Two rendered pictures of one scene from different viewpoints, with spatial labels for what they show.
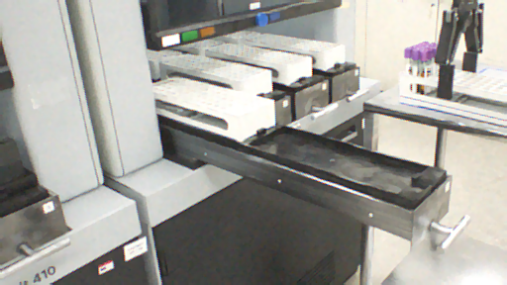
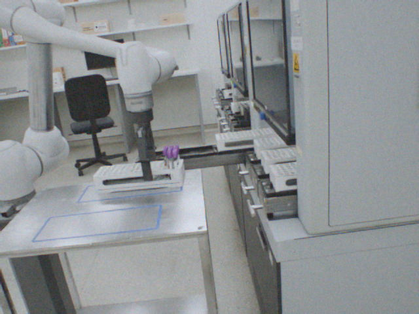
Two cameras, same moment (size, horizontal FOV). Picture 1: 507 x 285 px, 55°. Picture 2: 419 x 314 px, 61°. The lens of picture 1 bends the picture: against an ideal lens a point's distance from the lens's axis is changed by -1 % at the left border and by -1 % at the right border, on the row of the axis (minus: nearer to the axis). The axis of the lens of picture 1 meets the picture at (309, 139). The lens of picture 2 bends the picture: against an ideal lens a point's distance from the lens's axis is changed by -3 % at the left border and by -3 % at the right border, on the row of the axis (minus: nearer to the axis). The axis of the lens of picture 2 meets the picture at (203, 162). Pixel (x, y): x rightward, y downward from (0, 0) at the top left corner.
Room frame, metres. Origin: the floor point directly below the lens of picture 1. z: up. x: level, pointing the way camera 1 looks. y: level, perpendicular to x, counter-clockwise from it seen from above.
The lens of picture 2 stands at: (1.99, -0.88, 1.28)
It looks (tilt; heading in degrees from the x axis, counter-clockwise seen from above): 19 degrees down; 142
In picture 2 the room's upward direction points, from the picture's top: 7 degrees counter-clockwise
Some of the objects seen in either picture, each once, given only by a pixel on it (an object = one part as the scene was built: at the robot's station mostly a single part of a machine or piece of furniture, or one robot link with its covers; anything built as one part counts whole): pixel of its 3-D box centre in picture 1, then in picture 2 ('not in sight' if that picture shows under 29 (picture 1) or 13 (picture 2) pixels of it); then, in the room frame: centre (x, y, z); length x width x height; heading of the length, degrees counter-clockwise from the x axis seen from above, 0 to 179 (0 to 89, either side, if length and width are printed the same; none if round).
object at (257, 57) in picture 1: (256, 64); (305, 158); (1.26, 0.14, 0.83); 0.30 x 0.10 x 0.06; 52
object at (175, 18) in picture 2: not in sight; (173, 19); (-1.96, 1.96, 1.52); 0.29 x 0.22 x 0.12; 51
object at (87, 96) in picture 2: not in sight; (93, 122); (-1.85, 0.63, 0.52); 0.64 x 0.60 x 1.05; 162
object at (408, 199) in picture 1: (272, 153); (210, 156); (0.82, 0.07, 0.78); 0.73 x 0.14 x 0.09; 52
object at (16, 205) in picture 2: not in sight; (16, 201); (0.40, -0.66, 0.73); 0.22 x 0.18 x 0.06; 142
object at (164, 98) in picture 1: (205, 108); (251, 140); (0.93, 0.21, 0.83); 0.30 x 0.10 x 0.06; 52
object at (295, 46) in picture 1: (293, 52); (319, 174); (1.38, 0.04, 0.83); 0.30 x 0.10 x 0.06; 52
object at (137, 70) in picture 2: not in sight; (135, 66); (0.95, -0.29, 1.21); 0.13 x 0.11 x 0.16; 119
